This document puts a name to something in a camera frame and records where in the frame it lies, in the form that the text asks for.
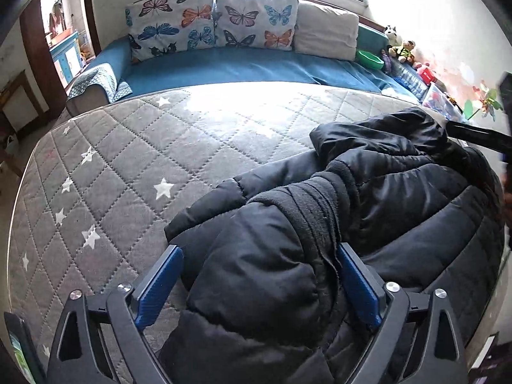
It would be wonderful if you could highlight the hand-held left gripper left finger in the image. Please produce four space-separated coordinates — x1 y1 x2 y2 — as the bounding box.
44 245 185 384

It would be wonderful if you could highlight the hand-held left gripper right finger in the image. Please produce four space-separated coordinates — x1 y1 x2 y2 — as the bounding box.
338 243 468 384

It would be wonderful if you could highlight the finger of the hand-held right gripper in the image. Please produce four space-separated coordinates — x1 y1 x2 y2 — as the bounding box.
446 122 512 153

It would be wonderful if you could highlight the black puffer jacket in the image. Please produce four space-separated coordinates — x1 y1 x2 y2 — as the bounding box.
158 106 507 384

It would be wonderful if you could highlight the colourful pinwheel toy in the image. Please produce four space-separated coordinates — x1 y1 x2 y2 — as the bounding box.
464 84 504 121

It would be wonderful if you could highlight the clear plastic storage box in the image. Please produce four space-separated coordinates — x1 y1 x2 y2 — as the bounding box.
422 84 460 116

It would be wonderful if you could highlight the red toy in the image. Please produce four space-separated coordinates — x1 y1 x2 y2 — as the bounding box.
416 63 436 83

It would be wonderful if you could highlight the blue striped box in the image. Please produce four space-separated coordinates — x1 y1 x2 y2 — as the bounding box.
394 62 428 94

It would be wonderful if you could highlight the brown plush bear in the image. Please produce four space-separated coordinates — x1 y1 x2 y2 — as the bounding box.
390 41 417 64

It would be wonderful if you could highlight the grey quilted star mattress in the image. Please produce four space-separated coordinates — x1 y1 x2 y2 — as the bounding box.
8 86 505 384

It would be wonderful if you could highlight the black and white plush toy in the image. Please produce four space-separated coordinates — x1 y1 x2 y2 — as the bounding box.
384 25 403 46

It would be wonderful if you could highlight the green plastic bowl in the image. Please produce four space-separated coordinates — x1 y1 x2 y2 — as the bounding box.
356 50 385 69

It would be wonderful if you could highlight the teal cushion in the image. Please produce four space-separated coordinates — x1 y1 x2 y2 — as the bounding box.
356 22 388 54

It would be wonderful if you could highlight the black smartphone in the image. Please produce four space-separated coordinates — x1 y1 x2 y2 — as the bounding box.
4 312 44 384

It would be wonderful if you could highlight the white pillow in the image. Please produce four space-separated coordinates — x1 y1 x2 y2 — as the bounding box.
294 0 360 61

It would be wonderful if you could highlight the folded teal patterned quilt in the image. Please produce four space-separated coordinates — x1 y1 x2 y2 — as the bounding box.
66 64 132 105

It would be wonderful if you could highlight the wooden table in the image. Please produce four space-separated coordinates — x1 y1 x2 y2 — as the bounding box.
0 70 44 177

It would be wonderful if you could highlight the blue sofa cover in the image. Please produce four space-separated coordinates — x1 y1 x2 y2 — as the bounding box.
66 38 420 105

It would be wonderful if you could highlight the blue cabinet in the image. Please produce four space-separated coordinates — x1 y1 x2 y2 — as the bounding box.
50 30 84 86

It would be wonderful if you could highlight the butterfly print pillow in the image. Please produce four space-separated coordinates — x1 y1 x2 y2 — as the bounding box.
214 0 300 51
125 0 217 62

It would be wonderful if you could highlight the brown wooden door frame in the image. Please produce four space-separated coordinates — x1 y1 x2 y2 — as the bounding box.
20 0 67 108

